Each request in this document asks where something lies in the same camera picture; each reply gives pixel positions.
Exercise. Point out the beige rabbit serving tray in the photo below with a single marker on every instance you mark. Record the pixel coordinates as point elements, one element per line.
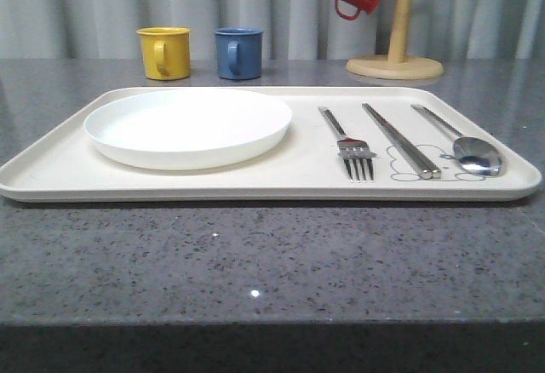
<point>413,158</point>

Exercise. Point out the blue mug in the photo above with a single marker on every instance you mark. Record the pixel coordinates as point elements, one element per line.
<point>238,52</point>

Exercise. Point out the silver metal fork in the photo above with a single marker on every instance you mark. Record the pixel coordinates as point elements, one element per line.
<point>354,153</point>

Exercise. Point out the grey pleated curtain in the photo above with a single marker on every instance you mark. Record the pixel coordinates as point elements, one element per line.
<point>293,29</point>

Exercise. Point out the silver metal spoon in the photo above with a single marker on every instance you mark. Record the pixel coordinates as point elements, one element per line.
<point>474,155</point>

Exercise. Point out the yellow mug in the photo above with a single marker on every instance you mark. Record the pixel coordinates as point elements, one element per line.
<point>165,52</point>

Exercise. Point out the wooden mug tree stand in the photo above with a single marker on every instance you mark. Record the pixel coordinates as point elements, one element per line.
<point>397,64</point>

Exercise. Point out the white round plate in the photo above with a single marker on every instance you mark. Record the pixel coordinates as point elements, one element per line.
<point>188,129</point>

